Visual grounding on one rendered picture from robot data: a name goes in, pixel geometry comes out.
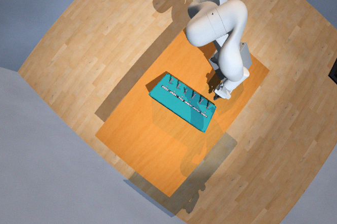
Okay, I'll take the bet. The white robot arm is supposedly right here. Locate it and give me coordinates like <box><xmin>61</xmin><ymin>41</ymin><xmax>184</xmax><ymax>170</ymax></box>
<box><xmin>185</xmin><ymin>0</ymin><xmax>250</xmax><ymax>99</ymax></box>

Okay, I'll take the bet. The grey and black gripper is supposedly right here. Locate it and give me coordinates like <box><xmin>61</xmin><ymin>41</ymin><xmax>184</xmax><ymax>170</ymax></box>
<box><xmin>213</xmin><ymin>82</ymin><xmax>225</xmax><ymax>100</ymax></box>

